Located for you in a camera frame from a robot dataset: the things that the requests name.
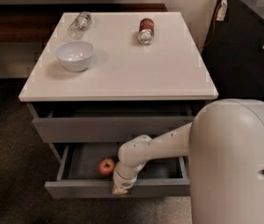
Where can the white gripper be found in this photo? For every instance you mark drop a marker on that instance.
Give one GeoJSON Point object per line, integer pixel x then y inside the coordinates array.
{"type": "Point", "coordinates": [123, 181]}

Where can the grey drawer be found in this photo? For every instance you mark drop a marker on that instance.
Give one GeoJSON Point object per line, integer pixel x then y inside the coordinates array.
{"type": "Point", "coordinates": [79, 175]}
{"type": "Point", "coordinates": [105, 129]}

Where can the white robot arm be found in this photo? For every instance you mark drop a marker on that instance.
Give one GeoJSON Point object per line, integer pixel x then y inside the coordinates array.
{"type": "Point", "coordinates": [225, 149]}

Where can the red apple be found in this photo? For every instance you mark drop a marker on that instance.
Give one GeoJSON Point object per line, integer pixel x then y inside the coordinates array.
{"type": "Point", "coordinates": [106, 166]}

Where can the grey top drawer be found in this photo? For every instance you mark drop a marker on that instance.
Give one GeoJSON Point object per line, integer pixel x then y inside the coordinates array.
{"type": "Point", "coordinates": [105, 129]}

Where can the white top drawer cabinet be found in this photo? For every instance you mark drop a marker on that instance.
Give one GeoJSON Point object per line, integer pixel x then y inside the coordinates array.
{"type": "Point", "coordinates": [124, 78]}

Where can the white bowl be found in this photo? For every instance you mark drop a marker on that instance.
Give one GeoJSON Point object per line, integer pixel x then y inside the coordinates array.
{"type": "Point", "coordinates": [75, 55]}

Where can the red soda can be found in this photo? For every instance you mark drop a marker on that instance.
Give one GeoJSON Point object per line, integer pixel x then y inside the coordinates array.
{"type": "Point", "coordinates": [146, 31]}

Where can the black cabinet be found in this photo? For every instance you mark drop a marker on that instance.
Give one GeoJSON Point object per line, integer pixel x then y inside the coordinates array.
{"type": "Point", "coordinates": [234, 53]}

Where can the dark wooden bench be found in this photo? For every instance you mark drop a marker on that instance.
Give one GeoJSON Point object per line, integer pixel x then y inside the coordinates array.
{"type": "Point", "coordinates": [35, 23]}

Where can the white paper tag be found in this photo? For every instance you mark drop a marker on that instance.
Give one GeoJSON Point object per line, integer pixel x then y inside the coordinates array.
{"type": "Point", "coordinates": [221, 13]}

